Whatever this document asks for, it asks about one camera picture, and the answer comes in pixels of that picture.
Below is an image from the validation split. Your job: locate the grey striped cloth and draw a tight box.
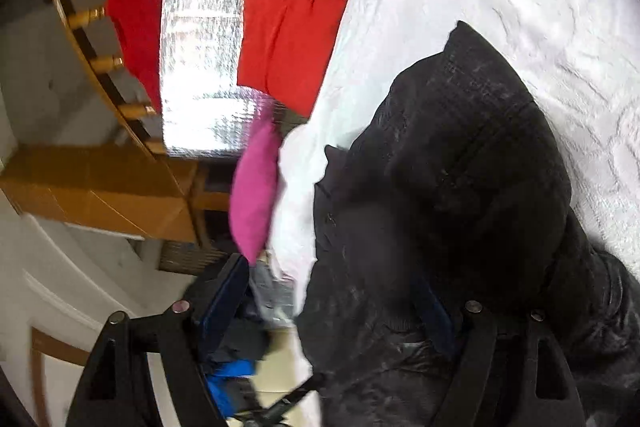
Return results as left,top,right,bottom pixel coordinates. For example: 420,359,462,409
247,257,297,332

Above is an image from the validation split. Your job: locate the silver foil mat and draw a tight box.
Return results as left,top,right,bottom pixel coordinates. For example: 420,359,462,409
159,0,365,160

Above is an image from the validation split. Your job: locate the black jacket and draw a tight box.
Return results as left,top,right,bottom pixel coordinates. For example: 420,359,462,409
292,21,640,427

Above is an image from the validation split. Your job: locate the pink cloth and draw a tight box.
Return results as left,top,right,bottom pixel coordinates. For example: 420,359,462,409
229,119,281,264

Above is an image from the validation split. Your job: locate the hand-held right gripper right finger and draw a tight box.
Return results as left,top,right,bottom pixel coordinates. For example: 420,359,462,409
410,274,587,427

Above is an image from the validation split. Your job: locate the red hanging garment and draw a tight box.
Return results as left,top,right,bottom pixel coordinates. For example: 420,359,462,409
102,0,168,115

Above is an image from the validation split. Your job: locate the wooden spindle rail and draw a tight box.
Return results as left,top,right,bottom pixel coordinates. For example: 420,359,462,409
42,0,171,158

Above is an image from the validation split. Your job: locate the bright blue cloth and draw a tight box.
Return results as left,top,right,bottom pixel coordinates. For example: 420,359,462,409
205,357,258,415

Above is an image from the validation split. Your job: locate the red folded cloth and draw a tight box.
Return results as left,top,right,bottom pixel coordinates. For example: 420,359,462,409
236,0,349,118

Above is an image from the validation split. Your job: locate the black strap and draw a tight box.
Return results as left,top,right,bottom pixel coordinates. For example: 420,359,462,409
235,372,327,427

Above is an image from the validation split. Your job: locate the wooden cabinet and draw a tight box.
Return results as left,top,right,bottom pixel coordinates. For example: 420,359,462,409
0,144,231,248

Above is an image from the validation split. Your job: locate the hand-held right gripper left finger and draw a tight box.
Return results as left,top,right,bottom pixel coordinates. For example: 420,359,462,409
65,252,251,427

